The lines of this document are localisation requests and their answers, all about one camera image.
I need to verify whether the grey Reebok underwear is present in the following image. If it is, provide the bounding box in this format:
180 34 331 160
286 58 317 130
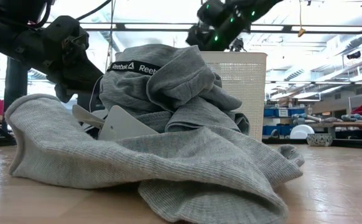
98 43 251 135

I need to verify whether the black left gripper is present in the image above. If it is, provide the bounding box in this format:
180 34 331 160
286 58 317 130
19 15 159 141

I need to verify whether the white plastic laundry basket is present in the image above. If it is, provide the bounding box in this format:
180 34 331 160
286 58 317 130
114 51 268 142

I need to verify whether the black metal rig frame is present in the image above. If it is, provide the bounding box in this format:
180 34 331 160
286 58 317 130
0 57 29 147

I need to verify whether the white plate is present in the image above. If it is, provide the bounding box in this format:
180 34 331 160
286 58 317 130
289 124 315 140

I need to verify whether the patterned bowl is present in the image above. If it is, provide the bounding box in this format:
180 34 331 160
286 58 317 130
306 133 333 147

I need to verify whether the yellow hanging tag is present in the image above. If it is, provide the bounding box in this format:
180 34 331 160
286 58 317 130
297 0 307 38

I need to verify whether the blue storage bin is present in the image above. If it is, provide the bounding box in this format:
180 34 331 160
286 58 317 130
262 124 291 136
263 108 306 118

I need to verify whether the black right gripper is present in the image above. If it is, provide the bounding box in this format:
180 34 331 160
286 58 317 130
185 24 208 50

